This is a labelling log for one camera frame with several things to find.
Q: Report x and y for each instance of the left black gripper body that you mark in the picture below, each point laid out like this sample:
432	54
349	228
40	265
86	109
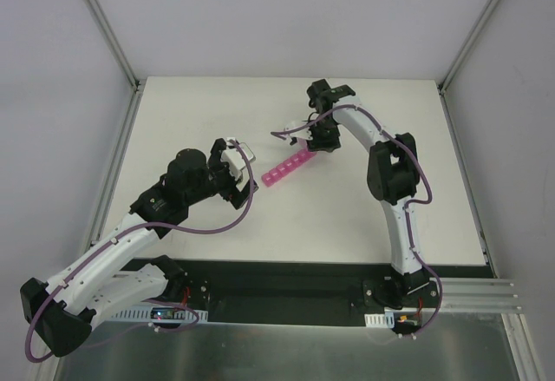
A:
226	180

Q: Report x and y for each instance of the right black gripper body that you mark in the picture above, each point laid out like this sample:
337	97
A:
323	141

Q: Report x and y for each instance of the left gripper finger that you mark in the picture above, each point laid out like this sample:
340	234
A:
217	149
235	196

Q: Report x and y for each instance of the pink weekly pill organizer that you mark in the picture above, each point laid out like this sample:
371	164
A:
286	167

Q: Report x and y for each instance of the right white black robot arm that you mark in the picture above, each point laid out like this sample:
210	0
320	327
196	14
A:
393	175

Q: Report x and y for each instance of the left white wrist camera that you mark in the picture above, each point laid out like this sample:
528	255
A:
235	160

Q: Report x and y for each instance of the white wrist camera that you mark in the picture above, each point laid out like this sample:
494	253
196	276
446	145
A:
297	134
235	160

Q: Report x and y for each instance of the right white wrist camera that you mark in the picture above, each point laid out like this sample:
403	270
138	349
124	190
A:
297	134

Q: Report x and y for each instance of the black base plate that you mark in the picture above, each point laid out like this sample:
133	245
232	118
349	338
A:
292	293

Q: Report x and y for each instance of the left white cable duct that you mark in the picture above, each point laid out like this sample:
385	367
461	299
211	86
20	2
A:
159	314

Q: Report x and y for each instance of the white cable duct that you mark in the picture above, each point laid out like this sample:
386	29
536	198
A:
380	320
159	314

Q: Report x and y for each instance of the right white cable duct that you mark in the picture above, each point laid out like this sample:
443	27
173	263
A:
380	320

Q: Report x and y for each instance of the left aluminium frame post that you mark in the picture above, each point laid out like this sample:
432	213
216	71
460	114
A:
114	46

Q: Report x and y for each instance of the aluminium frame post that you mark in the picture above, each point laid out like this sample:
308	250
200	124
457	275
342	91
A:
114	46
472	37

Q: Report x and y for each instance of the right aluminium frame post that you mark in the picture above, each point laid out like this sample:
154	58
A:
472	37

